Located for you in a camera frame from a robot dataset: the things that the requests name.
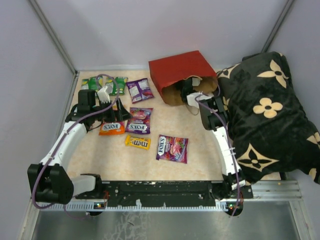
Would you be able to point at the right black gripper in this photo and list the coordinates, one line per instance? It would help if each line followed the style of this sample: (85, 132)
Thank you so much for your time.
(177, 85)

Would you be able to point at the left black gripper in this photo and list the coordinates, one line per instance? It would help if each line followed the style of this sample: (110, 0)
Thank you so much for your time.
(122, 114)

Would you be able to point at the orange candy bag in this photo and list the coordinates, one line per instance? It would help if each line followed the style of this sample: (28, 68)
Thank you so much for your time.
(112, 128)

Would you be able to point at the purple candy bag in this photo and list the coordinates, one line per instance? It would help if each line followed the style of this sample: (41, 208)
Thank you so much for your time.
(140, 123)
(172, 148)
(139, 90)

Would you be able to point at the red brown paper bag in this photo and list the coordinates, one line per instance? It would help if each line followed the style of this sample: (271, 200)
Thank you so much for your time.
(170, 73)

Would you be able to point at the yellow chocolate candy packet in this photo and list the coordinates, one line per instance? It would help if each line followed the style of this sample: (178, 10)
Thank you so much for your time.
(138, 142)

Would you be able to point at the green yellow snack bag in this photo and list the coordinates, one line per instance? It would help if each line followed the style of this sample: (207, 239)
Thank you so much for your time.
(116, 86)
(92, 83)

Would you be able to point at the black floral pillow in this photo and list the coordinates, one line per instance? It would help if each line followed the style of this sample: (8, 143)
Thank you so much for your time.
(267, 124)

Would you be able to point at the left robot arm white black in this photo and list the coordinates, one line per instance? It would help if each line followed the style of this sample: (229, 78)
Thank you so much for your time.
(48, 180)

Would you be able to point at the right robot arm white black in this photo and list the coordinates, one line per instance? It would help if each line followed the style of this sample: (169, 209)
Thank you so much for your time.
(214, 119)

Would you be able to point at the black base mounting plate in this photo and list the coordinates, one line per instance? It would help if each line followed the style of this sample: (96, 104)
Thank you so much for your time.
(201, 193)

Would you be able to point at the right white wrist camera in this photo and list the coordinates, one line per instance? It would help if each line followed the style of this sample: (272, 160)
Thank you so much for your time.
(193, 99)

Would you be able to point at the white toothed cable rail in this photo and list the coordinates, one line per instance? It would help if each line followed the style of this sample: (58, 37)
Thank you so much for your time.
(93, 206)

